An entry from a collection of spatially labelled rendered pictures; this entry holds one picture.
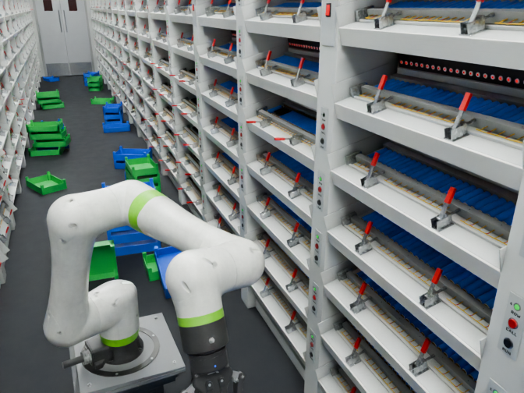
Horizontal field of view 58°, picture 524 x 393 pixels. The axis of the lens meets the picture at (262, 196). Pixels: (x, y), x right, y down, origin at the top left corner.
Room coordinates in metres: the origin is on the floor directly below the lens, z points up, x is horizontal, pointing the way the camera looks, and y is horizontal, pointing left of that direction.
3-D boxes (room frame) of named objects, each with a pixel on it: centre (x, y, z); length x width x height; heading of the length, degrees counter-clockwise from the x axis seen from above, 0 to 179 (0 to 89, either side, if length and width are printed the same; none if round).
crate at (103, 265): (2.19, 0.94, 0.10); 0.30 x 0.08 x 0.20; 109
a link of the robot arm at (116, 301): (1.27, 0.48, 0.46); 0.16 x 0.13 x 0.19; 136
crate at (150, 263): (2.33, 0.51, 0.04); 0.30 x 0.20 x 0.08; 112
